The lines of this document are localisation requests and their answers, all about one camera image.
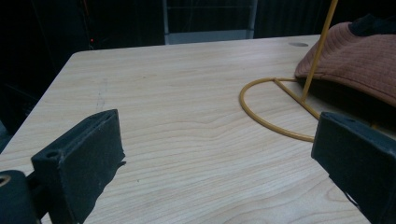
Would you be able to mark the dark cloth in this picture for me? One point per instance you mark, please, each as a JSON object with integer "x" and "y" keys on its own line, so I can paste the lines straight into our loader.
{"x": 372, "y": 25}

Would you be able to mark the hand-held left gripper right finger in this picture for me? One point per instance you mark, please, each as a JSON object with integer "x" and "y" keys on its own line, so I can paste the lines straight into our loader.
{"x": 358, "y": 155}

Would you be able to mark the brown bucket hat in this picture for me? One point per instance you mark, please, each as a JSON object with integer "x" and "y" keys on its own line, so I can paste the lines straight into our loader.
{"x": 355, "y": 62}

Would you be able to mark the grey metal stand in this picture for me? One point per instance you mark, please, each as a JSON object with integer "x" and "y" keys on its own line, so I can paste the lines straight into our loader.
{"x": 208, "y": 31}

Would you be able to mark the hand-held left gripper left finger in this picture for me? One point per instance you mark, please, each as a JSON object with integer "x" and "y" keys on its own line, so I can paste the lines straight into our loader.
{"x": 77, "y": 168}

